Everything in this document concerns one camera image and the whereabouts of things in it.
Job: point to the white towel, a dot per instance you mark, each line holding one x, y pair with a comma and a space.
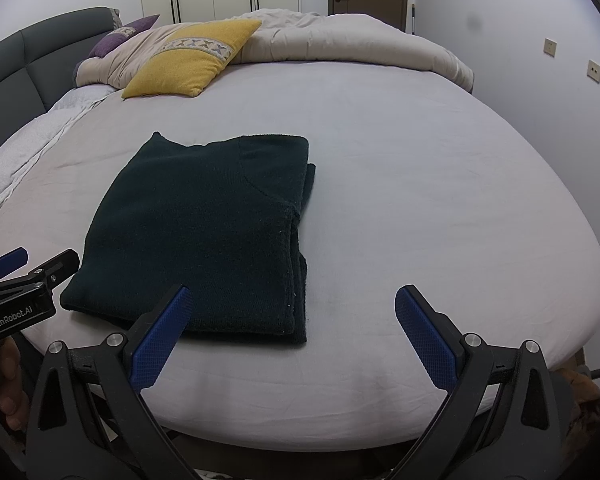
25, 145

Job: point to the beige wall socket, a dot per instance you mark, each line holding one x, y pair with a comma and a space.
550, 47
594, 70

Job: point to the bed with white sheet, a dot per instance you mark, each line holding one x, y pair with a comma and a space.
405, 185

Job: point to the purple pillow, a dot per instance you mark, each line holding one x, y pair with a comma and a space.
112, 42

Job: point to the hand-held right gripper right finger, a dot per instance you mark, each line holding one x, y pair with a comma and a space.
430, 340

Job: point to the person's left hand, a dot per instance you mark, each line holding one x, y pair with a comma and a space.
10, 385

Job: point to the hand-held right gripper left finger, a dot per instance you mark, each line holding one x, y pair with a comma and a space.
157, 340

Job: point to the dark green sweater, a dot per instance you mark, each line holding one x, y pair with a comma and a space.
195, 230

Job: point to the grey padded headboard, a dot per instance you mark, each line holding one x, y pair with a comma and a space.
45, 60

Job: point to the beige duvet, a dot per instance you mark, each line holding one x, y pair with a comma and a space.
330, 40

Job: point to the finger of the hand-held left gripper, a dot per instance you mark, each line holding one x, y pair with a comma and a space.
60, 265
7, 261

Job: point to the yellow patterned pillow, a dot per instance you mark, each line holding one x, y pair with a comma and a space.
180, 67

